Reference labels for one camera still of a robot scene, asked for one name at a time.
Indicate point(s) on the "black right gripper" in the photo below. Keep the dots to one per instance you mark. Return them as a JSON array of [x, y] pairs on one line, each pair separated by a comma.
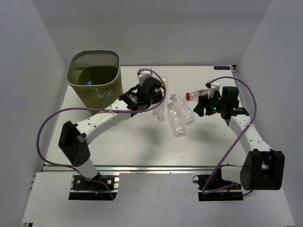
[[204, 102]]

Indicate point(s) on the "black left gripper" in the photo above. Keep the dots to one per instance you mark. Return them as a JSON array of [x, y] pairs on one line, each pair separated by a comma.
[[158, 97]]

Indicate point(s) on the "red cap clear bottle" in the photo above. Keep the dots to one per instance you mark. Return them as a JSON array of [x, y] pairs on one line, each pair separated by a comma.
[[194, 96]]

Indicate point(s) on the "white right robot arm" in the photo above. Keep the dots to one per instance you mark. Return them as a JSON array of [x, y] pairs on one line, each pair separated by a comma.
[[263, 167]]

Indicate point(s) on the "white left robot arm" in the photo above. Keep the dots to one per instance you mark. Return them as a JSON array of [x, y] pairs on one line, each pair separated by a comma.
[[75, 138]]

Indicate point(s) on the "olive green mesh bin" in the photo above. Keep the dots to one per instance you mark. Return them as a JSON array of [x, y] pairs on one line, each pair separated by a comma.
[[103, 69]]

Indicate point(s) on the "orange label juice bottle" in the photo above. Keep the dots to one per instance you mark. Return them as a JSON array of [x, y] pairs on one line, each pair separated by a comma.
[[164, 83]]

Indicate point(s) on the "clear crumpled bottle small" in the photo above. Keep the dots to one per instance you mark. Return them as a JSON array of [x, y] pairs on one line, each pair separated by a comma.
[[184, 111]]

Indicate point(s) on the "clear crumpled bottle large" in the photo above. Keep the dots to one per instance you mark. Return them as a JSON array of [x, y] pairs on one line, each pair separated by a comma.
[[177, 126]]

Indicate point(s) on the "dark blue corner label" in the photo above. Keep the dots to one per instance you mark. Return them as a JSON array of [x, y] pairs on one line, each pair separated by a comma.
[[221, 67]]

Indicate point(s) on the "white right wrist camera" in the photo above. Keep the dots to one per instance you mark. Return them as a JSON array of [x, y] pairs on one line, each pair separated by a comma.
[[213, 86]]

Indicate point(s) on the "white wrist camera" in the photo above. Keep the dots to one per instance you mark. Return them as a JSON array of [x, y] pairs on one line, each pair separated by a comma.
[[213, 86], [143, 75]]

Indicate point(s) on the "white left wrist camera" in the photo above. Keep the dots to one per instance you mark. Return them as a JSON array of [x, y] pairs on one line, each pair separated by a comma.
[[143, 75]]

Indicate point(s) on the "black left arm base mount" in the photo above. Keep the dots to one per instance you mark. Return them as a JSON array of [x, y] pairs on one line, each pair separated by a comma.
[[82, 190]]

